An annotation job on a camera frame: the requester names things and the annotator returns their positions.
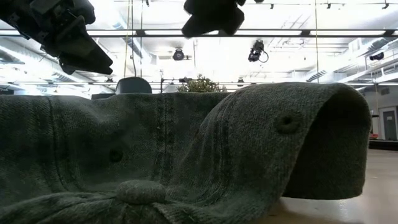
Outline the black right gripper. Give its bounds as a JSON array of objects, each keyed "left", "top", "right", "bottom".
[{"left": 181, "top": 0, "right": 247, "bottom": 39}]

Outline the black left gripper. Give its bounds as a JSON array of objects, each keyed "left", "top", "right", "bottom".
[{"left": 12, "top": 0, "right": 114, "bottom": 76}]

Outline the dark green fabric hat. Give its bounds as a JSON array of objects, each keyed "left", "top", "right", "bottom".
[{"left": 0, "top": 82, "right": 373, "bottom": 224}]

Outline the black ceiling spotlight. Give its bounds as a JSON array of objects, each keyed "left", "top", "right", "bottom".
[
  {"left": 247, "top": 39, "right": 270, "bottom": 64},
  {"left": 172, "top": 47, "right": 187, "bottom": 62},
  {"left": 369, "top": 51, "right": 386, "bottom": 62}
]

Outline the teal plastic bin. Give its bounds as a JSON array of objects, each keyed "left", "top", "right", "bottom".
[{"left": 115, "top": 76, "right": 154, "bottom": 95}]

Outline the small green potted plant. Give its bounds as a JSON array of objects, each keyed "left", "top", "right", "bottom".
[{"left": 177, "top": 73, "right": 228, "bottom": 93}]

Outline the grey door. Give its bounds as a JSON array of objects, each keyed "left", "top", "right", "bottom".
[{"left": 379, "top": 106, "right": 398, "bottom": 142}]

